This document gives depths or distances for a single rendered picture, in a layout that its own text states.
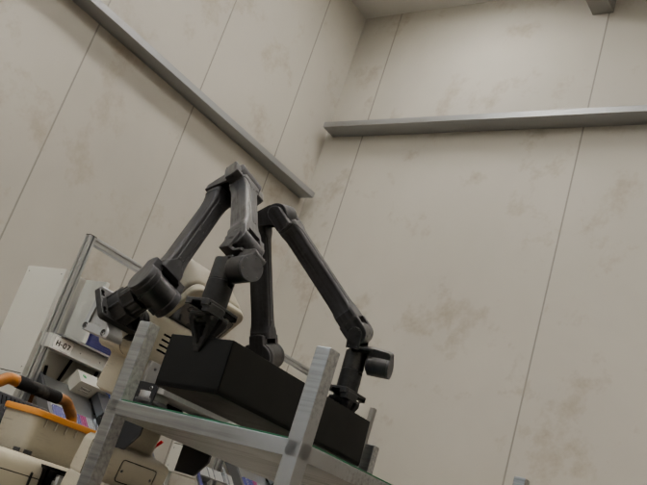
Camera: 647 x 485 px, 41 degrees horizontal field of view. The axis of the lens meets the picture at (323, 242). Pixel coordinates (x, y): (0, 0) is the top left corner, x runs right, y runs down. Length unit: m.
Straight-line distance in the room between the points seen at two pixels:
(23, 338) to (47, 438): 2.17
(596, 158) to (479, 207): 1.11
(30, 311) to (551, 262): 4.53
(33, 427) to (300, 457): 1.13
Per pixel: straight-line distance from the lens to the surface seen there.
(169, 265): 2.03
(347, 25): 10.01
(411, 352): 7.75
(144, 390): 2.06
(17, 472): 2.30
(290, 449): 1.35
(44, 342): 4.31
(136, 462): 2.17
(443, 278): 7.90
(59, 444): 2.41
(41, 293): 4.56
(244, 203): 2.01
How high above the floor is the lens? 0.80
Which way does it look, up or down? 19 degrees up
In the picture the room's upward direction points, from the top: 18 degrees clockwise
